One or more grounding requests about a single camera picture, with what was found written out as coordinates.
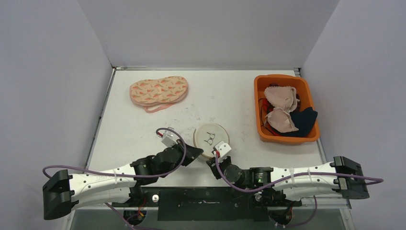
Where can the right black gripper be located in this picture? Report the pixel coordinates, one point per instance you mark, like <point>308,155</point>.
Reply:
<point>214,163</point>

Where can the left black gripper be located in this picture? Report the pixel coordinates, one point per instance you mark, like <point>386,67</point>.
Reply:
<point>191,153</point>

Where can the round white mesh laundry bag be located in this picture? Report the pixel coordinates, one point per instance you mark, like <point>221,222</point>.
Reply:
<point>206,136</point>

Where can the floral mesh laundry bag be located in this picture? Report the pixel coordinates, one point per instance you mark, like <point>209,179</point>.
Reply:
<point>158,94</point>

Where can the beige pink lace bra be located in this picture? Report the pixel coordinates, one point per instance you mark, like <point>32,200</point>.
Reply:
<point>284,101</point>

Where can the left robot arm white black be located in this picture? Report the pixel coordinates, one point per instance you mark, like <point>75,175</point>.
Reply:
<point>64,192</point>

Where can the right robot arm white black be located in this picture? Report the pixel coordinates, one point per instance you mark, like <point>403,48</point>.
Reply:
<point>341,176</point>

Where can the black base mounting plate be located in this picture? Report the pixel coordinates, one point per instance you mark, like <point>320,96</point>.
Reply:
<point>207,204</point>

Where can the navy blue garment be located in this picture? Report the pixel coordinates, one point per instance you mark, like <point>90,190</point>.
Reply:
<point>304,121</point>

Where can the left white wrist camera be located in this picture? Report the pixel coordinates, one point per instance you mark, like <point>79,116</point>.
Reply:
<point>168,138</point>

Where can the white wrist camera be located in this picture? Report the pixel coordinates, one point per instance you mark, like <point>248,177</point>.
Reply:
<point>168,138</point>
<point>222,149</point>

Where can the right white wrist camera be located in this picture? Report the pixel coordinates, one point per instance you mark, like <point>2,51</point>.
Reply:
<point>222,149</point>

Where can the red black strappy garment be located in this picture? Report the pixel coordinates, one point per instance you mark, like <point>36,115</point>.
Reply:
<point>264,109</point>

